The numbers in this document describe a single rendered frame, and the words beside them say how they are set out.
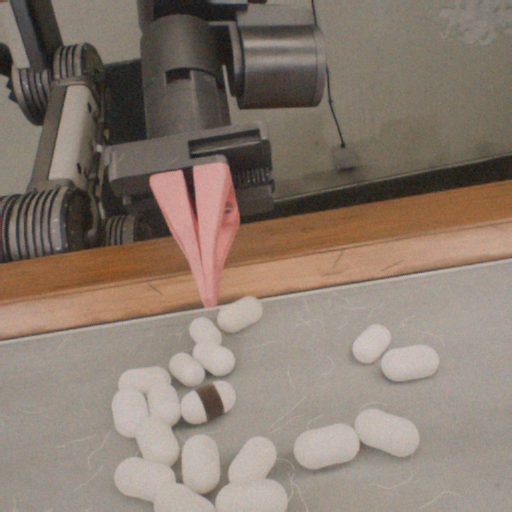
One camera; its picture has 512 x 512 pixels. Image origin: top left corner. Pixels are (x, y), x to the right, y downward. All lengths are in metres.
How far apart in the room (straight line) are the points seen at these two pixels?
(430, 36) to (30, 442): 2.28
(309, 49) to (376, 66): 2.03
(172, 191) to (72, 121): 0.48
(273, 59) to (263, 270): 0.18
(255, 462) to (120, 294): 0.24
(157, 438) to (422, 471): 0.15
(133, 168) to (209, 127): 0.06
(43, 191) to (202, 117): 0.39
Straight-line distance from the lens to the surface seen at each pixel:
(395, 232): 0.54
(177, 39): 0.43
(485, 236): 0.55
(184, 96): 0.40
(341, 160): 2.46
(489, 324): 0.46
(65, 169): 0.77
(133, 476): 0.35
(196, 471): 0.34
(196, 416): 0.38
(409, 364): 0.39
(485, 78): 2.65
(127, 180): 0.37
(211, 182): 0.36
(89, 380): 0.47
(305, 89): 0.44
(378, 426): 0.35
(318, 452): 0.34
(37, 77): 0.94
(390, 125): 2.54
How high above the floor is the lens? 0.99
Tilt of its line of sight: 26 degrees down
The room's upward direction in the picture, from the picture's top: 10 degrees counter-clockwise
